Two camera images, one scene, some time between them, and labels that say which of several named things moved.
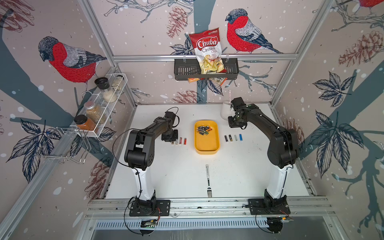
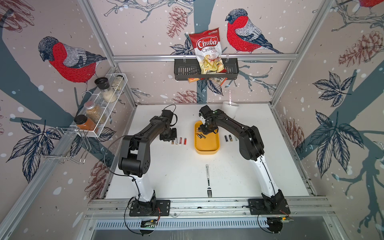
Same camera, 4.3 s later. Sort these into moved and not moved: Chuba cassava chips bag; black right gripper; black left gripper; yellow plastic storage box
Moved: black right gripper
Not moved: black left gripper; yellow plastic storage box; Chuba cassava chips bag
